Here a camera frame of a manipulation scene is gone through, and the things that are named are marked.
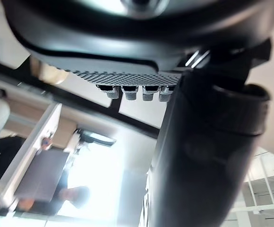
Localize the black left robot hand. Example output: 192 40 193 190
4 0 274 227

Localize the round beige lamp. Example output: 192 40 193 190
36 61 69 86

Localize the black mounted device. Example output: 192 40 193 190
74 129 117 148

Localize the grey flat board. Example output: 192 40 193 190
13 150 71 202

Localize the person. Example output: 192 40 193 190
16 185 91 215

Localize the white window grid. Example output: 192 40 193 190
231 146 274 227

